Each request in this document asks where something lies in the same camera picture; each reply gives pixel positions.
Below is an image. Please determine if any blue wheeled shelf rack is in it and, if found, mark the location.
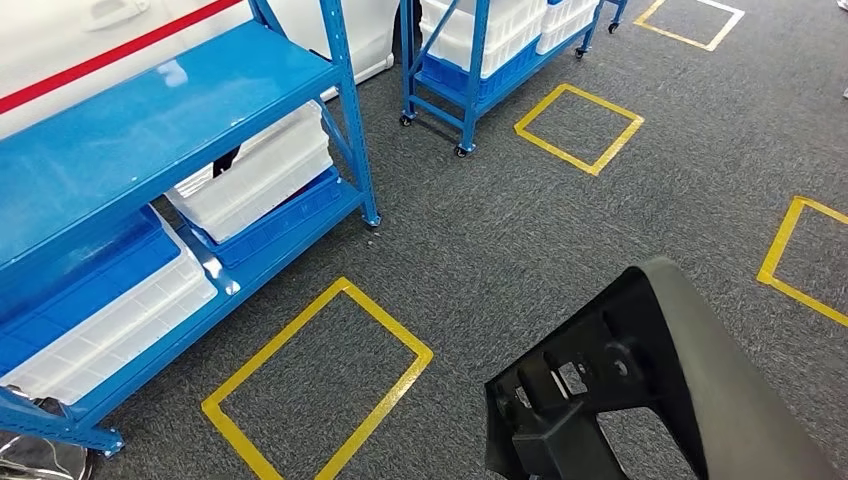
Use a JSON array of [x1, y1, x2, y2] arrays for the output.
[[599, 0, 631, 34], [397, 0, 604, 159]]

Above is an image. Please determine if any black plastic licence plate frame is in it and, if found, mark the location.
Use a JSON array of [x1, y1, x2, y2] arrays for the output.
[[483, 256, 843, 480]]

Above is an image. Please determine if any blue steel shelf rack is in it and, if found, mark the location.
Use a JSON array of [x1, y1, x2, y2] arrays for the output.
[[0, 0, 382, 458]]

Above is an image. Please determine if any red barrier belt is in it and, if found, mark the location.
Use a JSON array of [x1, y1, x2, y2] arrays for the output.
[[0, 0, 243, 115]]

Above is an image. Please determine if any white car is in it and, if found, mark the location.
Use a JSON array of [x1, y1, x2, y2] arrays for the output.
[[0, 0, 399, 140]]

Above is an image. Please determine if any stanchion with chrome base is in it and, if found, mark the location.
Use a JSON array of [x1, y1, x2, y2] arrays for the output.
[[0, 390, 94, 480]]

